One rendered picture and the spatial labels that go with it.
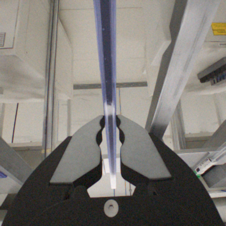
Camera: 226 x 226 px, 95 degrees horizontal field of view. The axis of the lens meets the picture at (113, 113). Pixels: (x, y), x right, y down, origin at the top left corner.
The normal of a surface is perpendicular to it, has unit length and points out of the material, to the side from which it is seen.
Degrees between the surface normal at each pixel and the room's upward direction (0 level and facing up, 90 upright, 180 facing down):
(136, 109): 90
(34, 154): 90
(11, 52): 90
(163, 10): 90
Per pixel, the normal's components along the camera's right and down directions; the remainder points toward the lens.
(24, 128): 0.03, -0.17
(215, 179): -1.00, 0.05
